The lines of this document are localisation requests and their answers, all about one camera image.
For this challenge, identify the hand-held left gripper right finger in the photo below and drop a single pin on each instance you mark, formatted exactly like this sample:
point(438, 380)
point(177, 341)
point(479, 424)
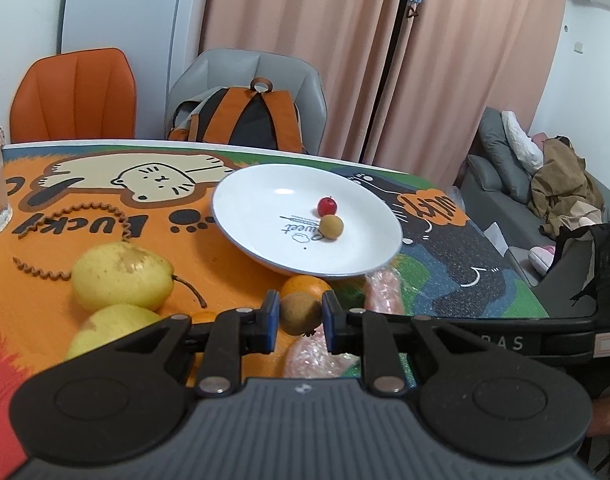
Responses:
point(331, 324)

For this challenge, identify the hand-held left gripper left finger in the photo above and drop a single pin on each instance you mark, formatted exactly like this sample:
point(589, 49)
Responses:
point(271, 322)

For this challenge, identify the brown longan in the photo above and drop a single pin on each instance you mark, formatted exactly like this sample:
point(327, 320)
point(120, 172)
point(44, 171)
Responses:
point(331, 226)
point(300, 314)

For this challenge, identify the orange tangerine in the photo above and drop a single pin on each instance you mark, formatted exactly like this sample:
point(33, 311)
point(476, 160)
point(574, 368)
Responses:
point(305, 286)

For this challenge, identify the white plate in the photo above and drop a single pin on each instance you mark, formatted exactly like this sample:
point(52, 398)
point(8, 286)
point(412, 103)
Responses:
point(265, 210)

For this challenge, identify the small red cherry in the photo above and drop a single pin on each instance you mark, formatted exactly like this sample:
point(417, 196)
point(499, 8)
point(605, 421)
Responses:
point(327, 205)

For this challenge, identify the yellow pear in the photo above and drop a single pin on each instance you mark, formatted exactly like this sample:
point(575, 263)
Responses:
point(110, 330)
point(120, 275)

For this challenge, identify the cat printed table mat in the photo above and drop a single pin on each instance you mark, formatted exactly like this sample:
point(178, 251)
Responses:
point(225, 270)

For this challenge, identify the white paper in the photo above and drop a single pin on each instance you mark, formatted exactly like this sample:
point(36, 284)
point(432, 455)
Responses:
point(497, 235)

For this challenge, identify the grey sofa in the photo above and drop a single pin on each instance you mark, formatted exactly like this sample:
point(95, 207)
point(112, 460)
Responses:
point(495, 205)

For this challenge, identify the brown jacket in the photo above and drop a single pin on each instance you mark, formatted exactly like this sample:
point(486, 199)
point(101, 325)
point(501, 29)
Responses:
point(560, 185)

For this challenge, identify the clear plastic bag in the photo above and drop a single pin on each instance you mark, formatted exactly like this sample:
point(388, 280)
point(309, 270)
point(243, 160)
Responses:
point(455, 195)

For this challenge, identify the white pillow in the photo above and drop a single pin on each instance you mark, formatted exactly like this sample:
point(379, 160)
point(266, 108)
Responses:
point(522, 140)

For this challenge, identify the grey cushion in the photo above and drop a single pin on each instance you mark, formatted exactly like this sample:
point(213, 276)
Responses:
point(500, 140)

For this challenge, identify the orange and black backpack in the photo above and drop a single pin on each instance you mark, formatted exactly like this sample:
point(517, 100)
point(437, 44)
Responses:
point(245, 115)

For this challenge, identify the grey chair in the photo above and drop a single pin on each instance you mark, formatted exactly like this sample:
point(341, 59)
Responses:
point(285, 67)

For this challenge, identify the pink curtain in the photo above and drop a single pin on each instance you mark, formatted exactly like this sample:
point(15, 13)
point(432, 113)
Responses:
point(475, 60)
point(310, 20)

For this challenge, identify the orange chair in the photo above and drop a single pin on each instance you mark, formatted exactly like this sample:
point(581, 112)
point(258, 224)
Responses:
point(70, 95)

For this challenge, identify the white door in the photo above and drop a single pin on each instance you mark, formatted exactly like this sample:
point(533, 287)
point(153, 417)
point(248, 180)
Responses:
point(135, 10)

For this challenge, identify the white wall socket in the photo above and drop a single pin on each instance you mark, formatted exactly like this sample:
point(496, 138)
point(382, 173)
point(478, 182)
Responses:
point(579, 46)

